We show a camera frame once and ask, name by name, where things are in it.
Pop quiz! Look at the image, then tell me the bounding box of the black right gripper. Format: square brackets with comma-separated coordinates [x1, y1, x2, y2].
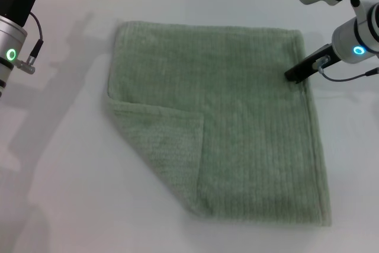
[284, 43, 344, 84]

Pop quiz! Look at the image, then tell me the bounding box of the green ribbed towel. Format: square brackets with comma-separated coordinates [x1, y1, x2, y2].
[103, 20, 333, 227]

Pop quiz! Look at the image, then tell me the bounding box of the right arm cable with plug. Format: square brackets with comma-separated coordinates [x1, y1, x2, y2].
[313, 55, 379, 82]

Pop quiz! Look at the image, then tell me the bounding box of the left arm cable with plug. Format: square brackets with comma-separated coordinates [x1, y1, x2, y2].
[16, 11, 45, 73]

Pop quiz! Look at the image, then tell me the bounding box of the arm cable with plug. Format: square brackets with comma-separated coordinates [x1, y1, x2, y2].
[16, 11, 45, 73]
[313, 55, 379, 82]

